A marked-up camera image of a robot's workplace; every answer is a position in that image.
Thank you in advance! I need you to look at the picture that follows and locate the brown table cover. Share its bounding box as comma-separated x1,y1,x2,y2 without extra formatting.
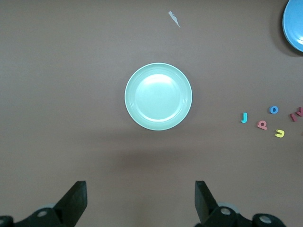
0,0,303,227

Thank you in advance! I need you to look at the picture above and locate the blue plate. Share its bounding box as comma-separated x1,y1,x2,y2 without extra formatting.
282,0,303,52

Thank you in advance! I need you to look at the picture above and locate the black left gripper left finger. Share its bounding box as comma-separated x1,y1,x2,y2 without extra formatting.
0,181,88,227

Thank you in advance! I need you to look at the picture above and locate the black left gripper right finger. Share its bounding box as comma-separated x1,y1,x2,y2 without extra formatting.
195,181,285,227

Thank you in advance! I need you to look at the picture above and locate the pale green plate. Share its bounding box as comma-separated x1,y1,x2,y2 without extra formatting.
125,62,193,131

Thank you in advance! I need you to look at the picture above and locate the small white paper scrap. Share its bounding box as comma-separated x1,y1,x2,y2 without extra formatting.
168,11,181,28

